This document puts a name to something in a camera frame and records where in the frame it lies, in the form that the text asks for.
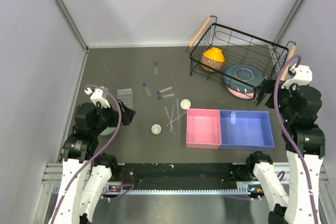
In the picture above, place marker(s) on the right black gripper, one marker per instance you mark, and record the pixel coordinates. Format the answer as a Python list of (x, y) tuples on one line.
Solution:
[(268, 85)]

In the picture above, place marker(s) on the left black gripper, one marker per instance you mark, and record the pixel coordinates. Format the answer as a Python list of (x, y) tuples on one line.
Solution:
[(127, 114)]

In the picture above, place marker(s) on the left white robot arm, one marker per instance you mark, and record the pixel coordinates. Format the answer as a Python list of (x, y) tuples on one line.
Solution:
[(85, 172)]

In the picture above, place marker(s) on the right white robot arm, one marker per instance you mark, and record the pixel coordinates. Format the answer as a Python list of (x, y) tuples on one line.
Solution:
[(296, 108)]

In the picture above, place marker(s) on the clear test tube rack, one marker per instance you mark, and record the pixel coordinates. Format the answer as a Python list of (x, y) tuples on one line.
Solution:
[(126, 96)]

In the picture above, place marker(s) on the pink plate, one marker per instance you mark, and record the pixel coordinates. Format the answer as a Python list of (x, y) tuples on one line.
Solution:
[(246, 96)]

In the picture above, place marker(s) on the dark blue plate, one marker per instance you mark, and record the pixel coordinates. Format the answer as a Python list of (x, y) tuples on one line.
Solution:
[(242, 78)]

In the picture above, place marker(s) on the light green plate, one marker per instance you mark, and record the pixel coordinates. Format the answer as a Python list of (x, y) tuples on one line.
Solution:
[(108, 131)]

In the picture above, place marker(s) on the white crucible cup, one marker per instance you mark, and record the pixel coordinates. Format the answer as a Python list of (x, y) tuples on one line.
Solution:
[(156, 129)]

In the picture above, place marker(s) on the clear plastic pipette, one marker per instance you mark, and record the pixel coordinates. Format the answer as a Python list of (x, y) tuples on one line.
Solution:
[(171, 117), (178, 111), (168, 116), (176, 119)]

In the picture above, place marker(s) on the blue plastic bin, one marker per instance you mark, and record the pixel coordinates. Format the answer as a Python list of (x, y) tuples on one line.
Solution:
[(245, 130)]

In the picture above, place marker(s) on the orange and brown bowl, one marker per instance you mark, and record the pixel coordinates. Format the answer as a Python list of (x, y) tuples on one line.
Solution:
[(212, 59)]

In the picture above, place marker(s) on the white crucible lid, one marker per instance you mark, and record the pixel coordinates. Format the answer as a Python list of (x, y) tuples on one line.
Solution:
[(185, 104)]

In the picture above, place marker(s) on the pink plastic bin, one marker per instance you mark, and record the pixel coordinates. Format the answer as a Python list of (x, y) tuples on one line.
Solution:
[(203, 129)]

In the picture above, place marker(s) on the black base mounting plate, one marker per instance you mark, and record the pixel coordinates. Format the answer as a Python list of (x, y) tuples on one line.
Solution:
[(182, 176)]

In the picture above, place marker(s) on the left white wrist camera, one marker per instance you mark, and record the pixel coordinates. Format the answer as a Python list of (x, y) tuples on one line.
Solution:
[(98, 97)]

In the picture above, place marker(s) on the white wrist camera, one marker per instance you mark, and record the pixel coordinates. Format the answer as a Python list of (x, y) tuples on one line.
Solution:
[(98, 97), (301, 75)]

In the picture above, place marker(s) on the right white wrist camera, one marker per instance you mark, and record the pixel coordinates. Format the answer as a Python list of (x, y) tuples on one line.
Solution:
[(301, 75)]

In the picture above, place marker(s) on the black wire dish basket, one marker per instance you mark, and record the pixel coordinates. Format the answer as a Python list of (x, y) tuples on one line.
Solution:
[(239, 48)]

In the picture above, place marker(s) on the aluminium frame rail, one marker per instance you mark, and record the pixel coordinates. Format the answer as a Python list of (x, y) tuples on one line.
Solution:
[(250, 188)]

